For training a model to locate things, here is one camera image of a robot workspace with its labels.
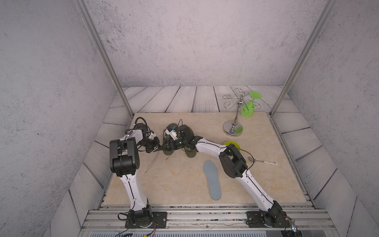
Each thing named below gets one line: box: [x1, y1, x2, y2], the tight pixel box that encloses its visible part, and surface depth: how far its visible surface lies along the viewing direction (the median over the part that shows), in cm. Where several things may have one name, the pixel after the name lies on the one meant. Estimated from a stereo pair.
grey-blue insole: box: [202, 159, 223, 201], surface depth 87 cm
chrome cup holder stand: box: [222, 87, 262, 137], surface depth 101 cm
